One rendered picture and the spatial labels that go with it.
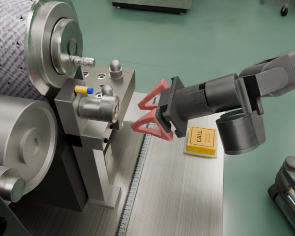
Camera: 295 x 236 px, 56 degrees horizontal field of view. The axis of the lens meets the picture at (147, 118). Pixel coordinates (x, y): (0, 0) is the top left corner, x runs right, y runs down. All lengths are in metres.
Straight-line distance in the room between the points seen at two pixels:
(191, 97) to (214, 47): 2.36
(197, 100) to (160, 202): 0.26
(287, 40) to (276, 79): 2.71
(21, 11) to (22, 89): 0.10
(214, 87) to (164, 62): 2.10
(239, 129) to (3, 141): 0.33
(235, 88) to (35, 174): 0.32
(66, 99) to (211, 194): 0.40
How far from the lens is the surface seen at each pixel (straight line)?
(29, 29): 0.35
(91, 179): 0.55
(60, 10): 0.40
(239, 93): 0.46
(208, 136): 0.71
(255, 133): 0.49
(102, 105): 0.39
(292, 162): 1.55
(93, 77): 0.71
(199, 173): 0.67
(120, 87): 0.67
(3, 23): 0.39
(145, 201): 0.63
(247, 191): 1.77
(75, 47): 0.41
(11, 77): 0.40
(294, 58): 0.52
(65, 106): 0.40
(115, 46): 2.78
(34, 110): 0.38
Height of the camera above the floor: 1.46
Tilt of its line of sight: 46 degrees down
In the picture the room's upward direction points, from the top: straight up
